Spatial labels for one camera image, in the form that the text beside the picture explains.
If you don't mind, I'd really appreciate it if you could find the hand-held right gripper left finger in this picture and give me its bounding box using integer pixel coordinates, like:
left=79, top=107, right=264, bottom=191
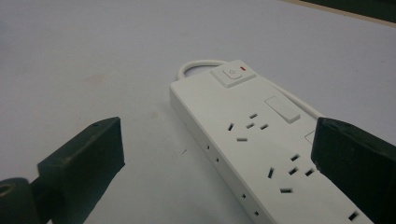
left=30, top=116, right=126, bottom=224

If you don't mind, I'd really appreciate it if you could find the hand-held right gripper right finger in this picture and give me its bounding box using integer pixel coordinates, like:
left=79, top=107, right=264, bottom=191
left=310, top=117, right=396, bottom=224

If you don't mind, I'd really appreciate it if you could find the white power strip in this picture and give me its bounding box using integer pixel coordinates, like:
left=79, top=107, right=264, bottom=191
left=169, top=59, right=375, bottom=224

